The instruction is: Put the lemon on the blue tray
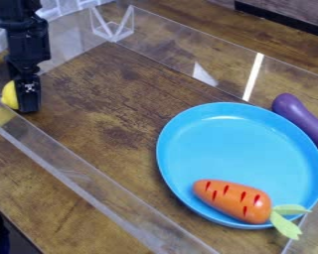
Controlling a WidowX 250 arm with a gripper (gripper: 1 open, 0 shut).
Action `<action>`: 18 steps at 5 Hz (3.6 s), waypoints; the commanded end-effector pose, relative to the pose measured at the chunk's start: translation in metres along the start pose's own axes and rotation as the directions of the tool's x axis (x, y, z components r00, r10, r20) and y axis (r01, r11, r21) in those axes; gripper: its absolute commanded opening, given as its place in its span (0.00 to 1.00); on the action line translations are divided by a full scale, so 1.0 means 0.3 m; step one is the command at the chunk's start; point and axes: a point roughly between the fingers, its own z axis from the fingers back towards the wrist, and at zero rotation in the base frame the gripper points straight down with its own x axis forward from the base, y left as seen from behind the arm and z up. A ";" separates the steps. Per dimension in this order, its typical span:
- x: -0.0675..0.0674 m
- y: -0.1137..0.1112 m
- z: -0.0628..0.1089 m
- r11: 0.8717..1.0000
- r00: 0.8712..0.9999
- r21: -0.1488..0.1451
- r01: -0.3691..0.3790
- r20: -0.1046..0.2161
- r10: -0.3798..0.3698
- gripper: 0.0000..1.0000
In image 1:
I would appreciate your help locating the yellow toy lemon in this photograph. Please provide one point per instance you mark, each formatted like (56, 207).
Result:
(9, 95)

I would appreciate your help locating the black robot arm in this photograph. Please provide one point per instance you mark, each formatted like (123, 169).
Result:
(17, 10)

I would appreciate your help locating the clear acrylic wall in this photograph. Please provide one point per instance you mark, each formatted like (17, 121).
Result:
(155, 230)
(70, 40)
(244, 73)

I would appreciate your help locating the orange toy carrot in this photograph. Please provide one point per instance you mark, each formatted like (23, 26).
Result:
(248, 205)

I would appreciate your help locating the clear acrylic left wall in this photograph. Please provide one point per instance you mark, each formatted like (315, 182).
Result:
(70, 40)

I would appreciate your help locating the clear acrylic back wall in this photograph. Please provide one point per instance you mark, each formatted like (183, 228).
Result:
(244, 73)

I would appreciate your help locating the blue plastic tray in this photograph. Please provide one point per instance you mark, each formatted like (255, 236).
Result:
(243, 144)

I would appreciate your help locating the purple toy eggplant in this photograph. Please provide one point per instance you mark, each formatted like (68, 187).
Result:
(287, 106)

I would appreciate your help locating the clear acrylic front wall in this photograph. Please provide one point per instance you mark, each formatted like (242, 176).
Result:
(155, 230)

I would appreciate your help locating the white patterned curtain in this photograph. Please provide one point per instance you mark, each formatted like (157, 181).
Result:
(54, 9)

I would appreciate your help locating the dark wooden furniture piece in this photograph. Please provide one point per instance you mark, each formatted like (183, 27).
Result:
(297, 14)

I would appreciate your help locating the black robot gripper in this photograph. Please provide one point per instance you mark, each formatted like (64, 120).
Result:
(29, 49)

